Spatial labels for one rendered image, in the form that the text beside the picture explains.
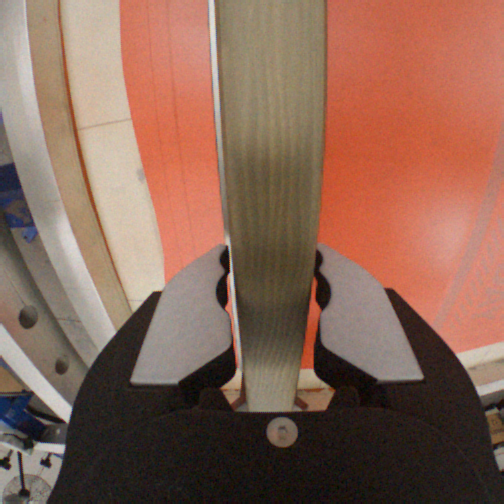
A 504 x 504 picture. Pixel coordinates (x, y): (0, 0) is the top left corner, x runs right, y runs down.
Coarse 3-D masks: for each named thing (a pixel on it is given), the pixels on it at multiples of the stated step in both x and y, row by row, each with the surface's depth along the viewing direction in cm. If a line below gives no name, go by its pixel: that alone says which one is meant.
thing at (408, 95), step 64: (128, 0) 11; (192, 0) 11; (384, 0) 10; (448, 0) 10; (128, 64) 13; (192, 64) 13; (384, 64) 12; (448, 64) 12; (192, 128) 15; (384, 128) 15; (448, 128) 14; (192, 192) 17; (384, 192) 17; (448, 192) 16
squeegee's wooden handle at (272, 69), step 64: (256, 0) 4; (320, 0) 4; (256, 64) 5; (320, 64) 5; (256, 128) 6; (320, 128) 6; (256, 192) 7; (320, 192) 7; (256, 256) 8; (256, 320) 9; (256, 384) 11
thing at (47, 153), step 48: (0, 0) 7; (48, 0) 9; (0, 48) 9; (48, 48) 11; (0, 96) 10; (48, 96) 12; (48, 144) 12; (48, 192) 14; (48, 240) 16; (96, 240) 18; (96, 288) 18; (96, 336) 21; (480, 384) 26
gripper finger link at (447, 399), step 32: (384, 288) 8; (416, 320) 7; (416, 352) 6; (448, 352) 5; (384, 384) 5; (416, 384) 5; (448, 384) 5; (416, 416) 4; (448, 416) 4; (480, 416) 4; (480, 448) 3
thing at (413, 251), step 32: (160, 224) 19; (192, 224) 19; (320, 224) 18; (352, 224) 18; (384, 224) 18; (416, 224) 18; (448, 224) 18; (192, 256) 20; (352, 256) 20; (384, 256) 19; (416, 256) 19; (448, 256) 19; (416, 288) 21
